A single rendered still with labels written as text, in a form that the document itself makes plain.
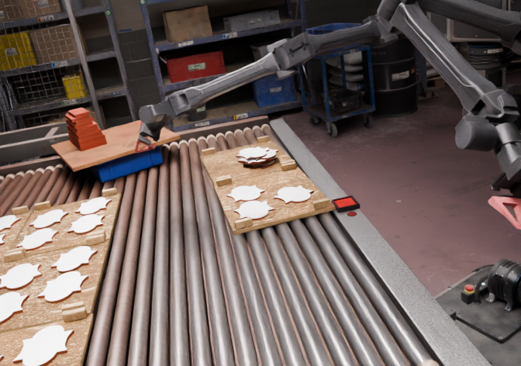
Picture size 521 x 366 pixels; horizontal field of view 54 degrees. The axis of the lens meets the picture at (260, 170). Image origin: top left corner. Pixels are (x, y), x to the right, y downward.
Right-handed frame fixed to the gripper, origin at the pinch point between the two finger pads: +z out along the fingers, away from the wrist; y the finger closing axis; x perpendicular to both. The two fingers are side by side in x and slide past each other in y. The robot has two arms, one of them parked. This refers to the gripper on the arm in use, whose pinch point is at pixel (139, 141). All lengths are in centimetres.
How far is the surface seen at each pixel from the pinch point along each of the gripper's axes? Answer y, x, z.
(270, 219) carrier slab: 31, 40, -23
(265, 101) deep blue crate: -364, 214, 163
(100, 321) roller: 70, -1, 0
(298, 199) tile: 20, 49, -28
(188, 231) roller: 29.5, 23.3, -0.3
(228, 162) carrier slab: -24, 45, 8
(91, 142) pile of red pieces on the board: -44, -2, 52
